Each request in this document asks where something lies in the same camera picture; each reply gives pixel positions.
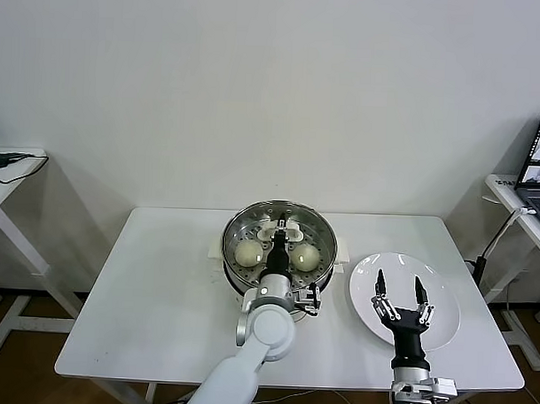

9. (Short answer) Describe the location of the white steamed baozi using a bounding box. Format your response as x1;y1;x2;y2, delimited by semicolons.
290;243;321;272
234;241;265;269

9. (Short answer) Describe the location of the dark open laptop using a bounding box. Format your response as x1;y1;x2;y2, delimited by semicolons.
512;108;540;235

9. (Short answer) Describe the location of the laptop cable with plug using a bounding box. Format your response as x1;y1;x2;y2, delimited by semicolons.
463;203;538;287

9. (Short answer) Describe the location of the white round plate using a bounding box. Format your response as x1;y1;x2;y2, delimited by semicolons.
346;250;464;354

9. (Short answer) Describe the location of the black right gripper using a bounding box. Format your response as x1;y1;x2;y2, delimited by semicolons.
368;268;437;371

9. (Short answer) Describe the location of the steel steamer basket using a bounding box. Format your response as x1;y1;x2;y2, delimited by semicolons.
217;198;341;303

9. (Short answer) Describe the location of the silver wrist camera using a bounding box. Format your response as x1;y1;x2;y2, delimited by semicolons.
425;376;459;398
293;281;324;319

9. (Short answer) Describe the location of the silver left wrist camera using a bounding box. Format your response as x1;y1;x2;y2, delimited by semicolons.
293;281;324;319

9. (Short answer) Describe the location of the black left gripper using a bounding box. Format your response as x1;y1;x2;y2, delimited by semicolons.
264;214;293;277

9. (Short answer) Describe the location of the white floor cable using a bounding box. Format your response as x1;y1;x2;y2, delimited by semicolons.
254;386;348;404

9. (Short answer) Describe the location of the thin black cable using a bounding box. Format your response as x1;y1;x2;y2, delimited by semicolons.
0;152;49;187

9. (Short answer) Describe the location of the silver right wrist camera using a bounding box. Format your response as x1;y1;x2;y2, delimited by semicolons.
425;376;459;398

